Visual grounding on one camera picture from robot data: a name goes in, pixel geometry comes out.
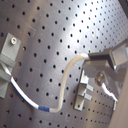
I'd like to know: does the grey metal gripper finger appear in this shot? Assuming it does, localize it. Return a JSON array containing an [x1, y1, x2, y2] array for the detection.
[[81, 39, 128, 111]]

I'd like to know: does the black cable connector plug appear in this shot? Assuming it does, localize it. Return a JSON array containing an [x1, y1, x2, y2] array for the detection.
[[89, 50, 110, 60]]

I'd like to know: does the white cable with blue band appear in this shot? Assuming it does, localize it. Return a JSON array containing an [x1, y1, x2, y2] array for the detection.
[[0, 52, 92, 113]]

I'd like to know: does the thin white wire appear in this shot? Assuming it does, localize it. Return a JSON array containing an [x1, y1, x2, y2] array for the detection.
[[101, 82, 120, 103]]

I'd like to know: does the grey metal cable clip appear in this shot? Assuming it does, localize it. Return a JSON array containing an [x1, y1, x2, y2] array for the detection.
[[74, 71, 94, 111]]

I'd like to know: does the grey metal bracket with screw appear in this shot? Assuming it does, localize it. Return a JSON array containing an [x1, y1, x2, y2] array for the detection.
[[0, 33, 21, 98]]

